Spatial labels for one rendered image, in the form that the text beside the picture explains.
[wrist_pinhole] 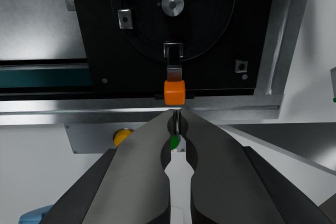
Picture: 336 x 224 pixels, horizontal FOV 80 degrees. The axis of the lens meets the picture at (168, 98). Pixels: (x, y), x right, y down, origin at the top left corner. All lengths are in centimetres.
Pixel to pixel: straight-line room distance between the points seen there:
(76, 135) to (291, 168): 52
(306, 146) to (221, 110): 164
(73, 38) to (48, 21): 4
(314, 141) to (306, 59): 151
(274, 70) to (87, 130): 31
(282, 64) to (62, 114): 35
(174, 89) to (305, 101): 37
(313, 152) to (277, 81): 170
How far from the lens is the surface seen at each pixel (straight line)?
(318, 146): 200
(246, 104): 34
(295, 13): 32
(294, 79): 48
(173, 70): 18
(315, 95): 52
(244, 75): 31
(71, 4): 30
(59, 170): 64
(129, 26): 24
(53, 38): 38
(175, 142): 35
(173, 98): 19
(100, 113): 35
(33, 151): 62
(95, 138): 38
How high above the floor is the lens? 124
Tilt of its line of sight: 62 degrees down
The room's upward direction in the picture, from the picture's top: 178 degrees counter-clockwise
